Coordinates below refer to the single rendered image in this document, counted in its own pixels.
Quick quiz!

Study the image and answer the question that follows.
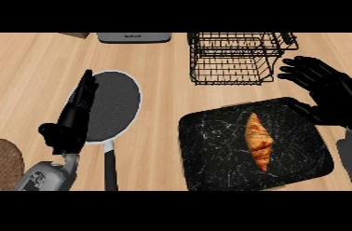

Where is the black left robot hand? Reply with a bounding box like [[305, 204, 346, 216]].
[[37, 69, 101, 156]]

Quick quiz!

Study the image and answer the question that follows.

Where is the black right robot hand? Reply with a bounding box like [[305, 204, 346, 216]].
[[277, 55, 352, 129]]

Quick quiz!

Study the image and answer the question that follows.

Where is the golden brown croissant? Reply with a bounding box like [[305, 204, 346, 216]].
[[244, 112, 275, 173]]

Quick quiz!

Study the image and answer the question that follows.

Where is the black marble tray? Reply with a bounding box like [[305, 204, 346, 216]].
[[178, 97, 336, 192]]

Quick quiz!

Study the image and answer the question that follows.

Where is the grey frying pan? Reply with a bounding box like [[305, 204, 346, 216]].
[[67, 70, 145, 192]]

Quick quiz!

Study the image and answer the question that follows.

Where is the brown woven placemat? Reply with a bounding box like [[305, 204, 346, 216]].
[[0, 138, 27, 192]]

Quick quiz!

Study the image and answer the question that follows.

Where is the brown wooden block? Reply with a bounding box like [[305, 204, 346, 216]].
[[58, 32, 92, 40]]

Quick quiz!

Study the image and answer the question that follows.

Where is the grey appliance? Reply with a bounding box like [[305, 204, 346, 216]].
[[95, 32, 173, 45]]

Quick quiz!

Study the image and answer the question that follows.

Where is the black wire tiered basket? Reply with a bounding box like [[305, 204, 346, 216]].
[[187, 32, 301, 87]]

